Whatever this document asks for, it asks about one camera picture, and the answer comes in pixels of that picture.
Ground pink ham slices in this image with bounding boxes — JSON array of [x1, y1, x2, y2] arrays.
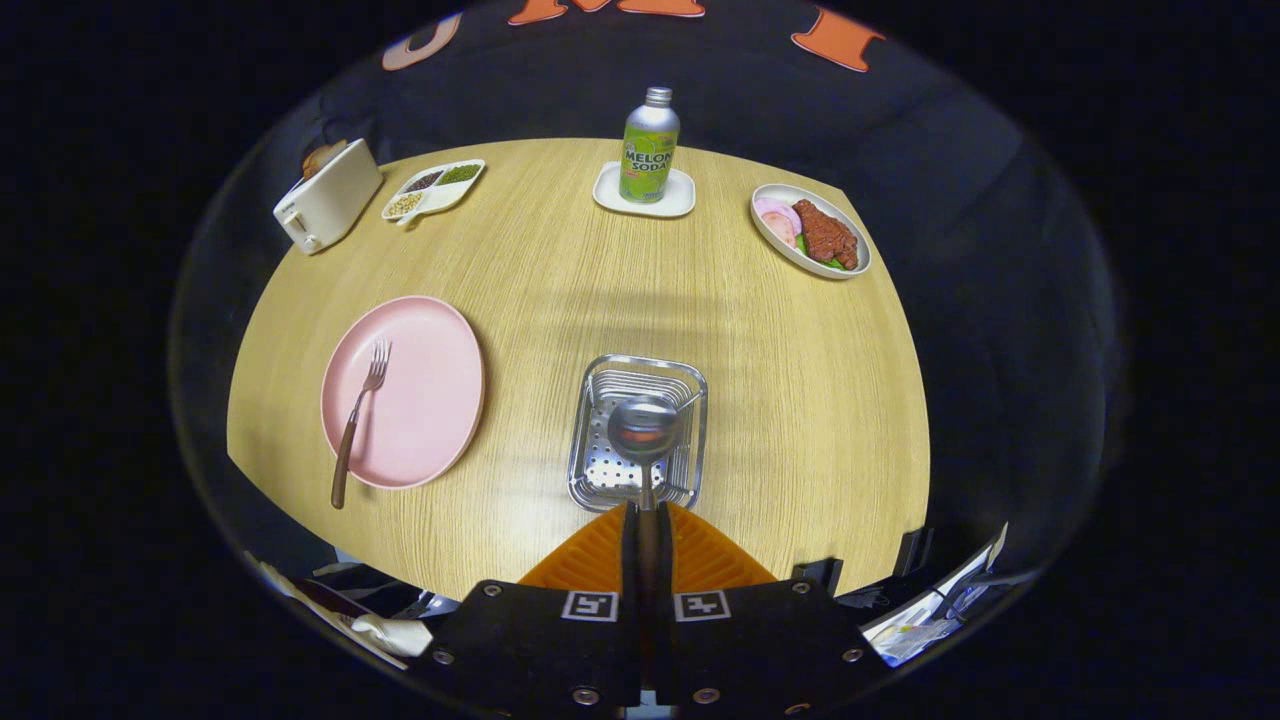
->
[[754, 197, 803, 249]]

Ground wooden handled metal spoon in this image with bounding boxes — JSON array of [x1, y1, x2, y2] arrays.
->
[[607, 395, 686, 601]]

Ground green vegetable leaves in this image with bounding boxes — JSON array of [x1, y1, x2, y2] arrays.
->
[[795, 235, 851, 271]]

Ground green soda bottle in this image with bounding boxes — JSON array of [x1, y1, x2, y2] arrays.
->
[[619, 87, 681, 204]]

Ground white divided dish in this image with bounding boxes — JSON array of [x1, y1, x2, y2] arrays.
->
[[381, 159, 486, 228]]

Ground wooden handled metal fork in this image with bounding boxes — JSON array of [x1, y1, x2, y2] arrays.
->
[[331, 338, 392, 510]]

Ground pink round plate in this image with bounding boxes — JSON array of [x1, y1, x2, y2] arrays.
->
[[320, 296, 487, 491]]

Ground white oval food plate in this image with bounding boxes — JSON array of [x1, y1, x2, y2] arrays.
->
[[750, 183, 873, 280]]

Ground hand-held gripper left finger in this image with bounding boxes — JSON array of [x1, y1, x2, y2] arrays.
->
[[413, 502, 642, 716]]

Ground red meat piece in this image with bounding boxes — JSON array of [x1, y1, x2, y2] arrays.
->
[[792, 199, 860, 271]]

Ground white toaster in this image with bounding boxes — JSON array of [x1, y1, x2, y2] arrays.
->
[[273, 138, 384, 256]]

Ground white crumpled cloth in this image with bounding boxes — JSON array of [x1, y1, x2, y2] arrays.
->
[[350, 613, 433, 659]]

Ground metal wire basket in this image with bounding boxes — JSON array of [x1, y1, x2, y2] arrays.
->
[[567, 354, 709, 513]]

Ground black backdrop cloth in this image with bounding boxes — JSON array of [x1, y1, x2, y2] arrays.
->
[[170, 0, 1121, 561]]

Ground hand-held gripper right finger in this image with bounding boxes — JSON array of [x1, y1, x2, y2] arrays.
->
[[655, 502, 889, 716]]

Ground white square coaster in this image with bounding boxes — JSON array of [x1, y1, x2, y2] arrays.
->
[[592, 162, 697, 219]]

